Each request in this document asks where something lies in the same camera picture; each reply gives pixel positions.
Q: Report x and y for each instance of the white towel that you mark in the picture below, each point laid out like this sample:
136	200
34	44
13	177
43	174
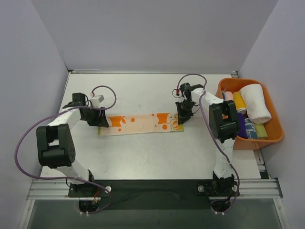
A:
253	98

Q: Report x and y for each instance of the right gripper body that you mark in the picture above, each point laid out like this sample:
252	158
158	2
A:
182	109

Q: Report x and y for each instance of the green rolled towel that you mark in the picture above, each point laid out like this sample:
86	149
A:
261	131

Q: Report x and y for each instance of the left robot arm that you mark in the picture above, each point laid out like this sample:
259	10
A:
55	145

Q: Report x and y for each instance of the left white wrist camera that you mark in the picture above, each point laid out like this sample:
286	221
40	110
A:
96	100

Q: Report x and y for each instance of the purple rolled towel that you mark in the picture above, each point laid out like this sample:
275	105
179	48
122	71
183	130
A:
242	130

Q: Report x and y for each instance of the aluminium frame rail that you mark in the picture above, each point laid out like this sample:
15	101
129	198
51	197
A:
58	189

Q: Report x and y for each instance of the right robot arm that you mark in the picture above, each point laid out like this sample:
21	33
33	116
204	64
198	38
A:
222	120

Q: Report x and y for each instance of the orange plastic basket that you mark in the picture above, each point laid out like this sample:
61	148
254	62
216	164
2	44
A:
273	128

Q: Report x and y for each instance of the blue patterned rolled towel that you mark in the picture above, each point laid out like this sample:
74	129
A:
250	129

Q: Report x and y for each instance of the pink rolled towel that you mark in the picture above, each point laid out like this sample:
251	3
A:
228	96

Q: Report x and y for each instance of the yellow rolled towel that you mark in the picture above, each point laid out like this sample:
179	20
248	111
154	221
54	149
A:
239	103

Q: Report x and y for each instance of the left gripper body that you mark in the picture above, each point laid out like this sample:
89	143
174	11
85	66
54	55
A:
96	117

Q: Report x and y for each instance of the black base mat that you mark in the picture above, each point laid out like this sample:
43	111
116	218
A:
157	201

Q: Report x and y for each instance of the orange cloth pile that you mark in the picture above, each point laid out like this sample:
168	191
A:
141	124

